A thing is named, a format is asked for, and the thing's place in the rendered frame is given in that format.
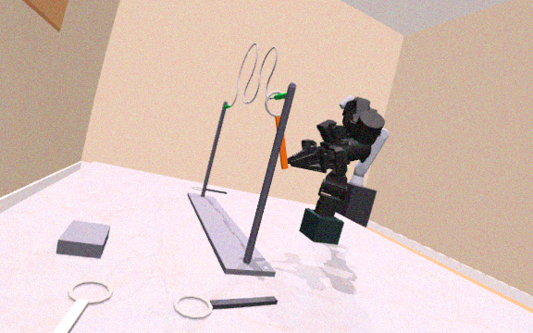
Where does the orange handle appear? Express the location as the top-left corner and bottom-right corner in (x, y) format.
(265, 92), (288, 169)

